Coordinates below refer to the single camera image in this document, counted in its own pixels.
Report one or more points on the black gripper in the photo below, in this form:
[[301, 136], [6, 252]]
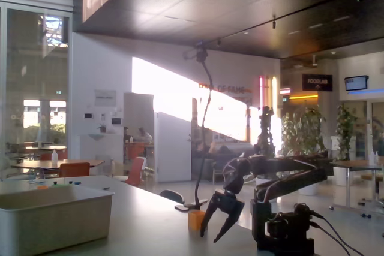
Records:
[[228, 205]]

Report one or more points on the orange cube block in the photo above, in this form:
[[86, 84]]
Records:
[[195, 220]]

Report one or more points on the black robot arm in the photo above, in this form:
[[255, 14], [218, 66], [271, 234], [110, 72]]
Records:
[[288, 164]]

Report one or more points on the white plastic bin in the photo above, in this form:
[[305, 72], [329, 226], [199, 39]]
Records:
[[54, 220]]

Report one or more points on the dark green chair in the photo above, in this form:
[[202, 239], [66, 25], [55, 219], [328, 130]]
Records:
[[172, 195]]

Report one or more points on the white door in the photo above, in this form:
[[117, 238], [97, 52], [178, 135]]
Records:
[[174, 148]]

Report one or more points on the dark tall plant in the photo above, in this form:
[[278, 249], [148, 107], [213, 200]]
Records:
[[265, 130]]

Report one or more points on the black gooseneck clamp holder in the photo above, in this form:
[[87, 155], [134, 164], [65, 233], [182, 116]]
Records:
[[204, 118]]

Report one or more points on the red chair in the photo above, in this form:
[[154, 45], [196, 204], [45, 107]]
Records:
[[135, 169]]

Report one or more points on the seated person in white shirt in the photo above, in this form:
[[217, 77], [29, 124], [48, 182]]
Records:
[[145, 136]]

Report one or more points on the large plant in white pot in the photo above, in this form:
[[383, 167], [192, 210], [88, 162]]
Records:
[[303, 133]]

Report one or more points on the pink neon tube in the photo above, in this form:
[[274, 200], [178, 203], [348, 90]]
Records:
[[261, 91]]

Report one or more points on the yellow neon tube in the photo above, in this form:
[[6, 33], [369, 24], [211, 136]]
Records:
[[274, 94]]

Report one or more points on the grey table with metal legs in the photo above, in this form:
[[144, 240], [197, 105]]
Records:
[[354, 163]]

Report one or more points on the small potted plant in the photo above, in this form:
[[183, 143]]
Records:
[[102, 128]]

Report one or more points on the climbing plant in white pot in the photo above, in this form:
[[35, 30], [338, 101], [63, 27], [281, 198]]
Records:
[[345, 130]]

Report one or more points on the orange chair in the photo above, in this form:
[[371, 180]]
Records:
[[75, 170]]

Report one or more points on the black foodlab sign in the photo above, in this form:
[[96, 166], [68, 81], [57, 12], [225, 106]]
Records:
[[317, 82]]

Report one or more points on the clear spray bottle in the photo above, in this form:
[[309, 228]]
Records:
[[54, 158]]

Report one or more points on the wooden table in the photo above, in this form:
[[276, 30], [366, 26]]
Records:
[[36, 164], [45, 148]]

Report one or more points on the black ceiling spotlight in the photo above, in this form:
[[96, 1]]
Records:
[[274, 24]]

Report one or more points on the camera on gooseneck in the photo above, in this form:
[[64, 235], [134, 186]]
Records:
[[198, 53]]

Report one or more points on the white wall poster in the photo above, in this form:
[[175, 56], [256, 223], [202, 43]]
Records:
[[105, 98]]

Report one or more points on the wall screen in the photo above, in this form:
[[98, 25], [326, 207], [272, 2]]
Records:
[[356, 83]]

